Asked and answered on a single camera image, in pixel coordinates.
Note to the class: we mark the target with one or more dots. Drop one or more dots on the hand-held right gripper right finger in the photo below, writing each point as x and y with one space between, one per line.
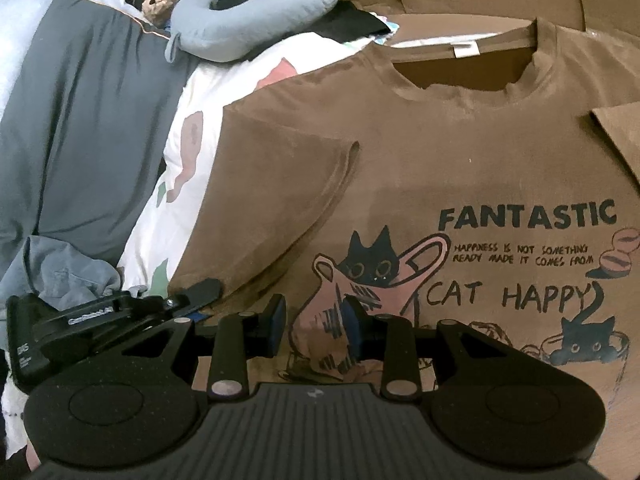
352 332

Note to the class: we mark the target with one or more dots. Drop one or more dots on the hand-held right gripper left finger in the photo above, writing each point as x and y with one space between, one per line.
277 325

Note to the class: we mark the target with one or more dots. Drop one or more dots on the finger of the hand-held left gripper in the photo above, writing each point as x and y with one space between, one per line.
200 292

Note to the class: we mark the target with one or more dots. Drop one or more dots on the brown printed t-shirt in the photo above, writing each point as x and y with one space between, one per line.
425 160

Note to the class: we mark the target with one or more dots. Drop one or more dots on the light blue jeans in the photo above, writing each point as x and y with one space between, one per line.
65 270

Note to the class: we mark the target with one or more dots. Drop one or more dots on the dark green garment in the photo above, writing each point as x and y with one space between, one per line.
90 135

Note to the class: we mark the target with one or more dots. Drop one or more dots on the white printed bedsheet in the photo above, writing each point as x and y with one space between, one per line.
240 70

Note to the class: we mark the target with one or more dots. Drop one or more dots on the grey neck pillow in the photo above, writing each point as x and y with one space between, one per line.
225 35

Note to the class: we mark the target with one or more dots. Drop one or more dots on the colourful printed cloth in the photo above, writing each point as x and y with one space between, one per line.
382 35

